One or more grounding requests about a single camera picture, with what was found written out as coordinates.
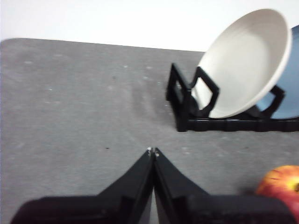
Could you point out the black plate rack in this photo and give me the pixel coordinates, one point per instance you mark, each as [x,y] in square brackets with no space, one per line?
[210,123]

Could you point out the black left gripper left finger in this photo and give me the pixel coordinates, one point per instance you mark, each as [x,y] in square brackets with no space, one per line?
[121,205]

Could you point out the blue plate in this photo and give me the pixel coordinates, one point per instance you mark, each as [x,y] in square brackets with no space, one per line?
[292,81]

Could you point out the red yellow apple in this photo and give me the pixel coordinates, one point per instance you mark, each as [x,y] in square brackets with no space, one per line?
[280,182]

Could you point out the pale yellow cream plate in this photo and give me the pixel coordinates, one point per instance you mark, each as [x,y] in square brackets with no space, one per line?
[243,63]

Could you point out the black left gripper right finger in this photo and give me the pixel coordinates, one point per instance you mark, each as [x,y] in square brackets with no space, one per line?
[187,207]

